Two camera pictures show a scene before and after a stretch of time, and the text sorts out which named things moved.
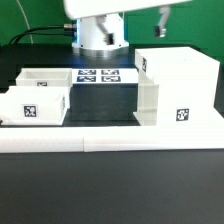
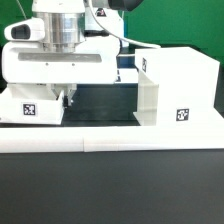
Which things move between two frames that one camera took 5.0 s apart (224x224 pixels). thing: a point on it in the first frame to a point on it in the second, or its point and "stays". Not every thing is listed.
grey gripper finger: (160, 30) to (57, 88)
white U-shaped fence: (91, 138) stays
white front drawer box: (34, 105) stays
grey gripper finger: (109, 37) to (70, 88)
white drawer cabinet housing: (177, 87) stays
